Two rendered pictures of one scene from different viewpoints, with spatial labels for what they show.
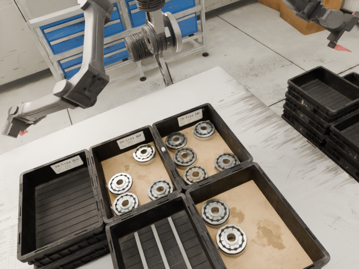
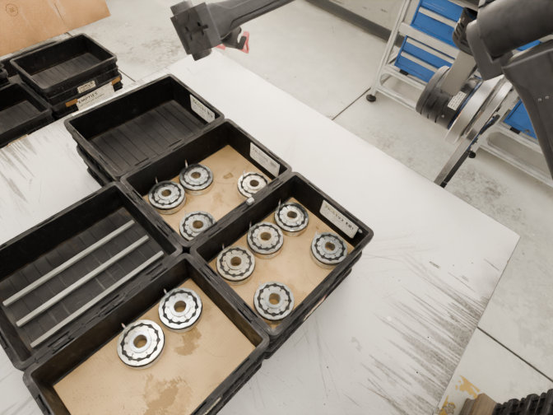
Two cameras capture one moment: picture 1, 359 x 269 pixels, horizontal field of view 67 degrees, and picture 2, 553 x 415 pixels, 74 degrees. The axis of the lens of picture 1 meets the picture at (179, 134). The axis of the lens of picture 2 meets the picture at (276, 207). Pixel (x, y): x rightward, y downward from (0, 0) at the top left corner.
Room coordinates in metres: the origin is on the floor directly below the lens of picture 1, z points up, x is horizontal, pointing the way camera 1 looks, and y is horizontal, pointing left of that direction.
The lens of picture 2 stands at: (0.42, -0.42, 1.74)
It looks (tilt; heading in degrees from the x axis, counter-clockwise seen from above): 54 degrees down; 50
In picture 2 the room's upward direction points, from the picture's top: 10 degrees clockwise
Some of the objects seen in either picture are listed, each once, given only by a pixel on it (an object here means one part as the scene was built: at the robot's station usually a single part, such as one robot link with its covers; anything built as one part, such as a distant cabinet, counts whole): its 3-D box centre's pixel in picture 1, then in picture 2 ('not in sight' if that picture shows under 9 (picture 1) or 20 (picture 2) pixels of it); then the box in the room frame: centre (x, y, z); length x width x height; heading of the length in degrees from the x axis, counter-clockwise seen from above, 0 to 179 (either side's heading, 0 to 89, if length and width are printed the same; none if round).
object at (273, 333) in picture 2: (198, 142); (285, 243); (0.77, -0.07, 0.92); 0.40 x 0.30 x 0.02; 14
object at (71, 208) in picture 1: (64, 204); (151, 133); (0.63, 0.51, 0.87); 0.40 x 0.30 x 0.11; 14
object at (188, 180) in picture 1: (195, 175); (235, 262); (0.65, -0.03, 0.86); 0.10 x 0.10 x 0.01
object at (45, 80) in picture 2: not in sight; (80, 95); (0.52, 1.48, 0.37); 0.40 x 0.30 x 0.45; 18
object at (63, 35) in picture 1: (91, 42); (461, 50); (2.58, 0.67, 0.60); 0.72 x 0.03 x 0.56; 108
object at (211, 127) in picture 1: (203, 128); (329, 247); (0.90, -0.12, 0.86); 0.10 x 0.10 x 0.01
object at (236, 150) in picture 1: (199, 149); (283, 253); (0.77, -0.07, 0.87); 0.40 x 0.30 x 0.11; 14
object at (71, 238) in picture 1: (58, 197); (147, 121); (0.63, 0.51, 0.92); 0.40 x 0.30 x 0.02; 14
